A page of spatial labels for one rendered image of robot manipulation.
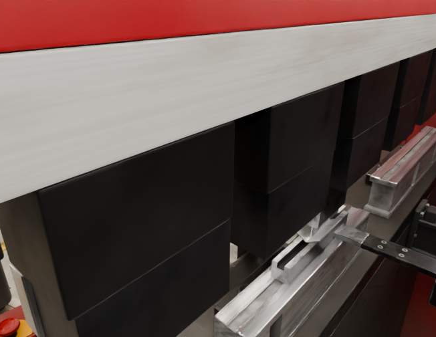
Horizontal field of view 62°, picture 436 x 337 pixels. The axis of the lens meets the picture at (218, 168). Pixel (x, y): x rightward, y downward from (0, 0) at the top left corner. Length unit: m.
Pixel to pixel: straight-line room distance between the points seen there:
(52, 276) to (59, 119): 0.09
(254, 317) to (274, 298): 0.05
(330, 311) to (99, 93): 0.55
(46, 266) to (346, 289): 0.57
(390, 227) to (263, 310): 0.48
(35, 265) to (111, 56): 0.13
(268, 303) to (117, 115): 0.38
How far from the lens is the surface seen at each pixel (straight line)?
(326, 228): 0.62
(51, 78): 0.18
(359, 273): 0.76
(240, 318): 0.51
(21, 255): 0.26
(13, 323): 0.80
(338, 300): 0.69
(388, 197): 0.94
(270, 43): 0.30
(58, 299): 0.23
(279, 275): 0.55
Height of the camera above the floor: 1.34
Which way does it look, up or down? 25 degrees down
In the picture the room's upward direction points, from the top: straight up
